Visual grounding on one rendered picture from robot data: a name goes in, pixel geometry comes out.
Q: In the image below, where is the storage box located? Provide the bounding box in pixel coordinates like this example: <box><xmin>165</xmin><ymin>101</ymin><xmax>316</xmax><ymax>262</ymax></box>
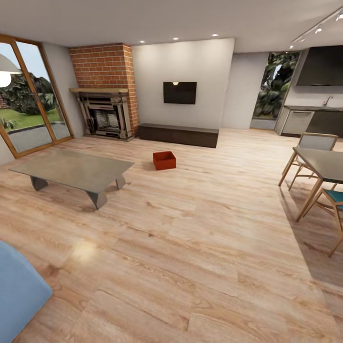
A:
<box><xmin>153</xmin><ymin>151</ymin><xmax>176</xmax><ymax>170</ymax></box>

